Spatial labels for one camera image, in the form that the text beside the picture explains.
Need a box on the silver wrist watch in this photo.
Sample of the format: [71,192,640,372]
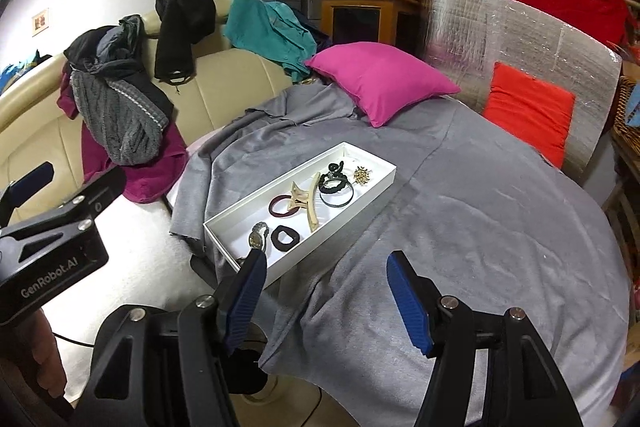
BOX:
[248,221,269,254]

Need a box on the black ring hair tie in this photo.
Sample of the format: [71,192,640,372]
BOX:
[270,224,302,253]

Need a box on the beige hair claw clip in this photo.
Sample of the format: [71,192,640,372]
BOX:
[288,172,320,233]

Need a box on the white jewelry tray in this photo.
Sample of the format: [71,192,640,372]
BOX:
[203,142,396,285]

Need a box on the person's left hand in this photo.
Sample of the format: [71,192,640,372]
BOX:
[17,309,67,398]

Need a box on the grey knitted sweater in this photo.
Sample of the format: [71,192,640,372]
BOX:
[70,69,169,166]

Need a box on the magenta fleece blanket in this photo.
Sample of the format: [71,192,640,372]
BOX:
[56,57,188,204]

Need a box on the grey bed blanket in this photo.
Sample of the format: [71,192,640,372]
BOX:
[171,82,629,426]

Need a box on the dark grey jacket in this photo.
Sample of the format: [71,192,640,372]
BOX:
[63,14,144,79]

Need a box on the black scrunchie with band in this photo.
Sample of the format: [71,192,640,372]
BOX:
[318,173,355,208]

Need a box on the gold brooch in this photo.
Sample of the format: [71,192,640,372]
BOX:
[352,166,371,186]

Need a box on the beige leather sofa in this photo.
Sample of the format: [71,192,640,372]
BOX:
[1,0,292,223]

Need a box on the black garment on sofa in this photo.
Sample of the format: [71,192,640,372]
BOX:
[154,0,217,86]

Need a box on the red pillow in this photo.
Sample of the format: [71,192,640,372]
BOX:
[483,62,576,169]

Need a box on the magenta pillow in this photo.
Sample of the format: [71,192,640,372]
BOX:
[305,41,460,128]

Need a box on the teal garment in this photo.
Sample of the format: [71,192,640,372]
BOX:
[216,0,317,82]

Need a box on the silver foil insulation mat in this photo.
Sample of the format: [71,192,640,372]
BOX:
[420,0,622,183]

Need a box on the maroon hair tie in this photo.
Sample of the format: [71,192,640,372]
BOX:
[268,193,296,219]

